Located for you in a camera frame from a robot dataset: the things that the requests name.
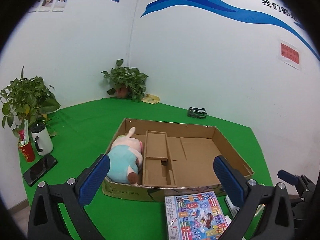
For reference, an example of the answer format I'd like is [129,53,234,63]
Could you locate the corner potted plant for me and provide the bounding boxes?
[101,59,149,101]

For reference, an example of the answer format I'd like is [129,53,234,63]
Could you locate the large cardboard box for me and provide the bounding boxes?
[101,118,254,202]

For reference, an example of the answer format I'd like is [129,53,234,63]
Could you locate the white folding phone stand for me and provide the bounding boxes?
[225,196,240,218]

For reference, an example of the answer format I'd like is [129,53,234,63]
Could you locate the colourful puzzle box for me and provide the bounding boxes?
[165,191,228,240]

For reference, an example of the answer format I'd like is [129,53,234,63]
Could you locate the wall portrait photo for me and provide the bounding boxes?
[52,0,68,12]
[39,0,54,12]

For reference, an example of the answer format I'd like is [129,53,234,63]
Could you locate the red paper cup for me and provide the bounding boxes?
[17,140,35,163]

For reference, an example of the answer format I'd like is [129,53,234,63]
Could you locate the black glasses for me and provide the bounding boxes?
[187,107,207,119]

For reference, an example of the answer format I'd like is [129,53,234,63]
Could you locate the pink blue plush pig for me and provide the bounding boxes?
[106,127,143,186]

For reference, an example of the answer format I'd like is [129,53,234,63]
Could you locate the red wall notice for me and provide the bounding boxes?
[278,40,301,70]

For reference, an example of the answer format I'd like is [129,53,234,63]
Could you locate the cardboard divider tray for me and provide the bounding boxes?
[142,131,177,187]

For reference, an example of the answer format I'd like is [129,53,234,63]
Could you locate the white mug black handle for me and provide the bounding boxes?
[30,123,54,156]

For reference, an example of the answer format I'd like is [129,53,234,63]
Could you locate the black smartphone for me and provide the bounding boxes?
[23,154,58,187]

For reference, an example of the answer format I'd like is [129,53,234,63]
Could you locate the left potted plant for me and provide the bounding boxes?
[1,68,61,138]

